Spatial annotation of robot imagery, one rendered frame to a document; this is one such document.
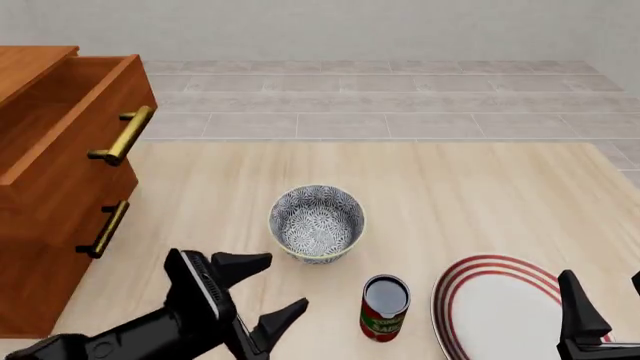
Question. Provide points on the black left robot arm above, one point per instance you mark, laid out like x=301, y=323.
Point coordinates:
x=140, y=333

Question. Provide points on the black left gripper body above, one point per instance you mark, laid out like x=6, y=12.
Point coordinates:
x=200, y=288

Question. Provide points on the closed wooden drawer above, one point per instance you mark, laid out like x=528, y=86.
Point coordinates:
x=120, y=187

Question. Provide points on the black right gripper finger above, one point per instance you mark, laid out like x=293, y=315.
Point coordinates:
x=577, y=318
x=637, y=283

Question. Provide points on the blue-white patterned bowl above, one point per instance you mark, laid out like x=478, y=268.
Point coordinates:
x=316, y=225

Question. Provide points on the wooden cabinet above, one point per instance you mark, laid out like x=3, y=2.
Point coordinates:
x=40, y=292

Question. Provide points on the red tomato sauce tin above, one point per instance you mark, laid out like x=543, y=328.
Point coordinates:
x=382, y=318

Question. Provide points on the open wooden drawer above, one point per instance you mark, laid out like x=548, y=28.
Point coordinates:
x=65, y=157

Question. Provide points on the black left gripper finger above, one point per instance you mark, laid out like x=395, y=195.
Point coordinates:
x=277, y=324
x=240, y=264

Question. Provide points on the white plate with red rings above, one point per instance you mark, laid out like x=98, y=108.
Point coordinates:
x=500, y=311

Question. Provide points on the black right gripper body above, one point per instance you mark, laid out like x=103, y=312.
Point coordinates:
x=600, y=352

